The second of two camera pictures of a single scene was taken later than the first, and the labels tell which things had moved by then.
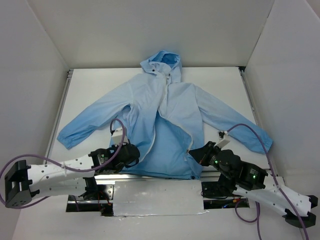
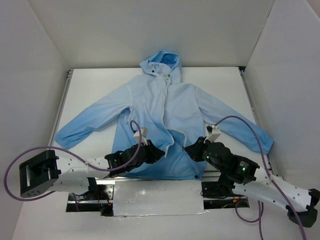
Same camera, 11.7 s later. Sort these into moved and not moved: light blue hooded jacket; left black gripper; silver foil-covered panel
Moved: left black gripper
Not moved: silver foil-covered panel; light blue hooded jacket
